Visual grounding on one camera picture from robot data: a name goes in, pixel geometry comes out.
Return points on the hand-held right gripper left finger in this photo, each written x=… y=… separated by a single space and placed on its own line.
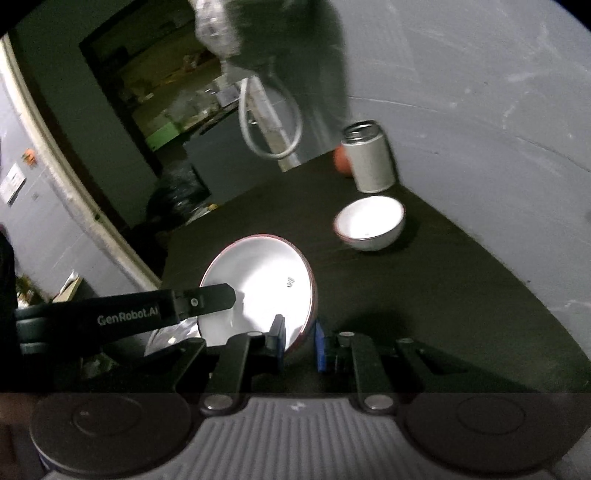
x=277 y=344

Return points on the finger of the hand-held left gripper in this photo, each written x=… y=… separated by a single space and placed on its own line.
x=207 y=300

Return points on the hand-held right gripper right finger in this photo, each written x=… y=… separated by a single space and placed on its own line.
x=319 y=348

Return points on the large steel plate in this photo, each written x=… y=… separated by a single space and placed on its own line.
x=175 y=334

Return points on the white bowl with dark mark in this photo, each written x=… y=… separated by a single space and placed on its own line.
x=258 y=281

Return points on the white bowl with red rim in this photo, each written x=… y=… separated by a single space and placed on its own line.
x=369 y=221

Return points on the black plastic bags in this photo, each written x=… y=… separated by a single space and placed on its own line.
x=180 y=189

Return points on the dark grey cabinet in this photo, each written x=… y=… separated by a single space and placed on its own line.
x=226 y=152

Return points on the green box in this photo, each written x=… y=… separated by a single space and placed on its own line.
x=162 y=135

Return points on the red ball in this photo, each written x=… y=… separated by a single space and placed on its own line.
x=341 y=160

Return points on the white thermos cup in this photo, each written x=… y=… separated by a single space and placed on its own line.
x=371 y=161

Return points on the storage shelf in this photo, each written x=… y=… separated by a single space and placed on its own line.
x=157 y=74

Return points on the clear plastic bag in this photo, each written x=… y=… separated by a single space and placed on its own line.
x=214 y=27

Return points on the white wall switch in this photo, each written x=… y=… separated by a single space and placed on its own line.
x=11 y=183

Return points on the white door frame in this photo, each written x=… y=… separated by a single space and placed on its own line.
x=69 y=161

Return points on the orange wall hook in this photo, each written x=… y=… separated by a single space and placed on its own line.
x=30 y=156

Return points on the white door post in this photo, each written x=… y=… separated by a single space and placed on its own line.
x=272 y=120

